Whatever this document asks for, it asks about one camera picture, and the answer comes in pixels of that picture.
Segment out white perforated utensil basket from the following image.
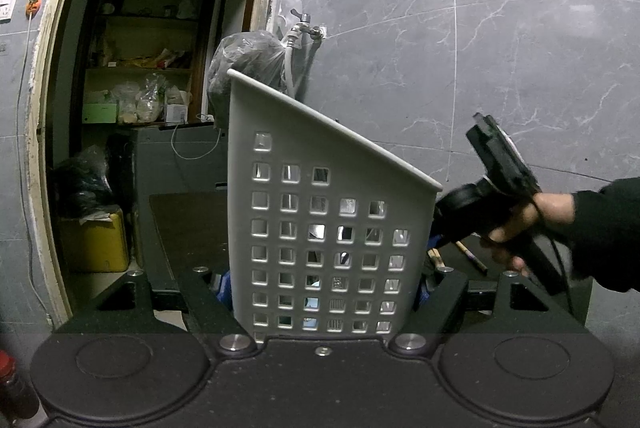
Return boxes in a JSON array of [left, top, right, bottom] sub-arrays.
[[226, 68, 444, 345]]

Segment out red capped bottle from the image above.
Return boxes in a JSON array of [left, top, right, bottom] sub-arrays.
[[0, 350, 41, 420]]

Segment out white door frame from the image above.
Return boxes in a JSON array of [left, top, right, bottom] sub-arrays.
[[24, 0, 287, 325]]

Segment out white cable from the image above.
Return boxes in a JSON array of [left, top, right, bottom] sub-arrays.
[[171, 113, 229, 161]]

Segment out grey cabinet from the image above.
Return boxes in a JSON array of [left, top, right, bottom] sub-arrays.
[[107, 125, 231, 211]]

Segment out yellow jerrycan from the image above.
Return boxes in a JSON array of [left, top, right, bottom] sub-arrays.
[[59, 205, 131, 273]]

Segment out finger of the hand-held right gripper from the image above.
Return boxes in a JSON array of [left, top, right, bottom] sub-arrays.
[[429, 228, 453, 259]]

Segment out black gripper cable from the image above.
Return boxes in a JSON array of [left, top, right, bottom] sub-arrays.
[[545, 228, 577, 317]]

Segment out white hose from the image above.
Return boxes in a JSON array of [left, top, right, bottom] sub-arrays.
[[279, 32, 312, 101]]

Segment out person's right forearm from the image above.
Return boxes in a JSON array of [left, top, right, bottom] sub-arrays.
[[570, 177, 640, 295]]

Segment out wall faucet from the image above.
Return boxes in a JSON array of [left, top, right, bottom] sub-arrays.
[[290, 8, 325, 42]]

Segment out black garbage bag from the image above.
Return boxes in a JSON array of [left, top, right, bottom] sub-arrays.
[[52, 145, 117, 219]]

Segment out clear bag dark contents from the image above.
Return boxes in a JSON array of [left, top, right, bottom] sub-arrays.
[[207, 30, 287, 129]]

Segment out wooden storage shelf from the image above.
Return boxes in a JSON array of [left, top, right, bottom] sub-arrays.
[[74, 0, 224, 127]]

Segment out green box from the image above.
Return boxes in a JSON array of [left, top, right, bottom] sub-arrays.
[[82, 102, 119, 125]]

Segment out person's right hand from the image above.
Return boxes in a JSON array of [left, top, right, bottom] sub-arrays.
[[481, 192, 577, 279]]

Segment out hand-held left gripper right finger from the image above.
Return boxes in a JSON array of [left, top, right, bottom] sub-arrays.
[[389, 269, 588, 355]]

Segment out wooden chopstick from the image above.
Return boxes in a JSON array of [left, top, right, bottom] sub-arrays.
[[427, 249, 454, 275], [455, 240, 489, 277]]

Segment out grey power cable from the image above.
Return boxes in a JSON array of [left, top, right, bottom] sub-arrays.
[[15, 10, 52, 319]]

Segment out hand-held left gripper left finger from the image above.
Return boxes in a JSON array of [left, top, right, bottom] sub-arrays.
[[52, 267, 257, 355]]

